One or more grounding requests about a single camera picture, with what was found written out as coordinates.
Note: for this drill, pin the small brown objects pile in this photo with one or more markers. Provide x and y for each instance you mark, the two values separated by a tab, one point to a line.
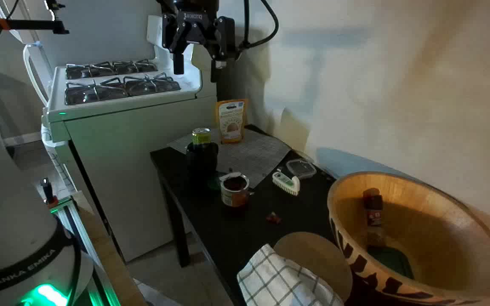
272	219

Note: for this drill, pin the orange snack pouch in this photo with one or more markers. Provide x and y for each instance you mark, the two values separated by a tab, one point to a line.
231	120

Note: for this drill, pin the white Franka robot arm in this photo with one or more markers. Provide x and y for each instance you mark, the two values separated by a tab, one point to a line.
7	227

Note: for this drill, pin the clear plastic container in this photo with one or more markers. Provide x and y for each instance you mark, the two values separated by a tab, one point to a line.
301	169

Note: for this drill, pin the grey woven placemat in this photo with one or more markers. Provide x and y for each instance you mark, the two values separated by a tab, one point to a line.
255	156

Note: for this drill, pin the white checkered cloth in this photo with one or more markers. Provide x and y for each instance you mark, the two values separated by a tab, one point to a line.
279	281

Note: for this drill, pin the round wooden board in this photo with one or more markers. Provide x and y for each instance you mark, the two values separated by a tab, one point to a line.
318	256

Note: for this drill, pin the green yellow can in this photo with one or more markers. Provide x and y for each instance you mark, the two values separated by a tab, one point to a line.
201	137

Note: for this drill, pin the white gas stove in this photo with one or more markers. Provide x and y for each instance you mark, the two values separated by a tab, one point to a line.
126	147

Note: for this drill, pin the wooden plank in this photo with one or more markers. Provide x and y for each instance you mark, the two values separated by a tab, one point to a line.
110	261

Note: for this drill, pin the green item inside bowl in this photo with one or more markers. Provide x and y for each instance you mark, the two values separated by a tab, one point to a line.
391	261

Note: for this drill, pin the large patterned wooden bowl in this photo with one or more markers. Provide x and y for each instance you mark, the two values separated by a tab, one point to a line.
454	249

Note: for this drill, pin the tin cup with brown contents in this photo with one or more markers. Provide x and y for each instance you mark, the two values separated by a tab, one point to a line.
235	193

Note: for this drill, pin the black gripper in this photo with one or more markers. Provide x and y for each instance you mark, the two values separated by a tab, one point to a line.
195	23

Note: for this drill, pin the spice bottle with dark cap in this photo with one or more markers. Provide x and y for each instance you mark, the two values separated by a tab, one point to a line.
372	213

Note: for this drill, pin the red and black tool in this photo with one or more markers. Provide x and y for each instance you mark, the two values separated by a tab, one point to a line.
47	191

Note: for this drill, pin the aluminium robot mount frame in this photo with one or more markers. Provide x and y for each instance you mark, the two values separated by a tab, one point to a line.
68	219

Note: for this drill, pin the black table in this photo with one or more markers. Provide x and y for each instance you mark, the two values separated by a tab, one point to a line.
238	239

